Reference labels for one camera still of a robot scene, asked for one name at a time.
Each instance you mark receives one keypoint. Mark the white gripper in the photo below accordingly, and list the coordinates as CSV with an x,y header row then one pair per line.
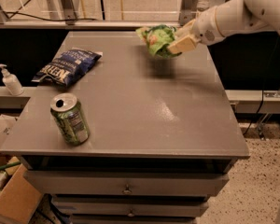
x,y
206,27

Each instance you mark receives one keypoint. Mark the green rice chip bag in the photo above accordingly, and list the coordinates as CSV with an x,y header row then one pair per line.
x,y
158,38

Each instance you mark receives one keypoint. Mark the blue chip bag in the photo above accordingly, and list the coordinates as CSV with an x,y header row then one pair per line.
x,y
68,68

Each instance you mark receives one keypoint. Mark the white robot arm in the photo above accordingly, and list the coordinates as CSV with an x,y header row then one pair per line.
x,y
253,195

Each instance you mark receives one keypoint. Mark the grey drawer cabinet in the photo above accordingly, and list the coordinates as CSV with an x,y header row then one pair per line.
x,y
165,127

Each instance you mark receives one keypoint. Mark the green soda can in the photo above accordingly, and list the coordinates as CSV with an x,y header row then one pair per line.
x,y
68,114

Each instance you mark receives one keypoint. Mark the top drawer knob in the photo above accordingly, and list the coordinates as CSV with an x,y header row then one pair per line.
x,y
127,190

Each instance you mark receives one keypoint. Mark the drawer knob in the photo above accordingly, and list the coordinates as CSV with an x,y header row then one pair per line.
x,y
127,190
131,213

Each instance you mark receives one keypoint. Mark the white pump bottle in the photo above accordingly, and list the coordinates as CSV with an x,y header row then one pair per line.
x,y
11,82

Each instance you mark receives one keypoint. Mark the white cardboard box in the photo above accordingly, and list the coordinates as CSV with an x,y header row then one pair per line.
x,y
0,132

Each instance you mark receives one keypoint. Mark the brown cardboard box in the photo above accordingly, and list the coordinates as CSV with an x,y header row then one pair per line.
x,y
18,199

